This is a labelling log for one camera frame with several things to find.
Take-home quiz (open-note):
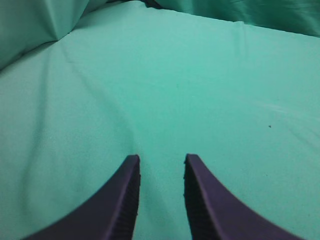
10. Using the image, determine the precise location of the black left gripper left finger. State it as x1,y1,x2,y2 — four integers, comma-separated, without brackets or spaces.
27,155,141,240

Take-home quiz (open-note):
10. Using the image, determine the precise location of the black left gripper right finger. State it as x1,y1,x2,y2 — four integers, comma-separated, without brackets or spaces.
183,154,299,240

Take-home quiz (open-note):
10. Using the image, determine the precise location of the green table cloth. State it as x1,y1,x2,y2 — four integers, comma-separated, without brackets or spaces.
0,1,320,240

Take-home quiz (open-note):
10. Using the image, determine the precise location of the green backdrop cloth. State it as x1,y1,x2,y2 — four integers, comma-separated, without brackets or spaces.
0,0,320,68

